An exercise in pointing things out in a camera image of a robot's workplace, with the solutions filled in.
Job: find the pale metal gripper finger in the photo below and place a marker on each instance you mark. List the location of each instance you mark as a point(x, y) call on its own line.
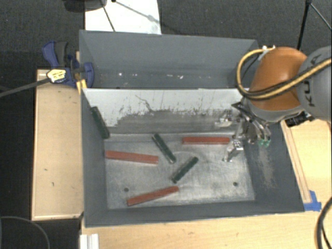
point(234, 148)
point(226, 123)

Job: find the grey metal bin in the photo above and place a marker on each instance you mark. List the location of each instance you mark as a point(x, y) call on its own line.
point(166, 61)

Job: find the dark green flat block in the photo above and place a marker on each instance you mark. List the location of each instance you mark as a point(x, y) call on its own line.
point(184, 169)
point(99, 123)
point(164, 148)

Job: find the red-brown flat block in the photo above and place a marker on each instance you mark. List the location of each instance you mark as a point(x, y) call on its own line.
point(131, 157)
point(153, 196)
point(206, 140)

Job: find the black cylinder on white bracket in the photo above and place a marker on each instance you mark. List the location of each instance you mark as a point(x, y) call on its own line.
point(298, 119)

